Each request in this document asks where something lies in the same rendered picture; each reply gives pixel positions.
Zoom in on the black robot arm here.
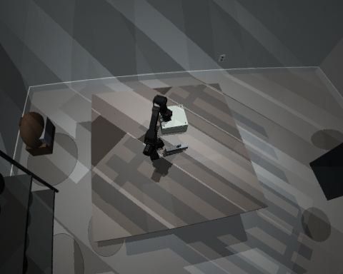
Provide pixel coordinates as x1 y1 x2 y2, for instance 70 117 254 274
143 95 172 156

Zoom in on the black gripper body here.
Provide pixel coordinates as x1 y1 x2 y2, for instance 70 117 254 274
150 145 159 161

